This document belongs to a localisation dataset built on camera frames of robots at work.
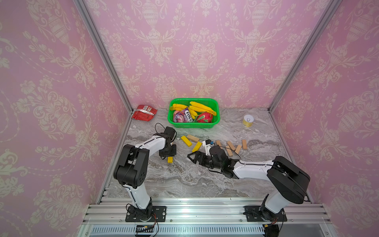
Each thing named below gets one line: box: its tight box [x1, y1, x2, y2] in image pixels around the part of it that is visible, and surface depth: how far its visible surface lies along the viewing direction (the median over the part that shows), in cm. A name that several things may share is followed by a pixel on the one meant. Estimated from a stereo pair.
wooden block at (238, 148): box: [234, 144, 242, 155], surface depth 99 cm
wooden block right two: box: [227, 140, 236, 151], surface depth 99 cm
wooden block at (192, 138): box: [186, 134, 200, 143], surface depth 105 cm
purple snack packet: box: [173, 107, 193, 123], surface depth 109 cm
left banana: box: [169, 103, 188, 111], surface depth 115 cm
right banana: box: [189, 101, 217, 118], surface depth 115 cm
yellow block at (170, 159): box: [167, 156, 174, 164], surface depth 94 cm
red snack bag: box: [131, 104, 158, 122], surface depth 118 cm
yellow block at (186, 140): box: [180, 135, 193, 148], surface depth 105 cm
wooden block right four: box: [241, 139, 248, 150], surface depth 102 cm
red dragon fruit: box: [196, 112, 213, 123], surface depth 108 cm
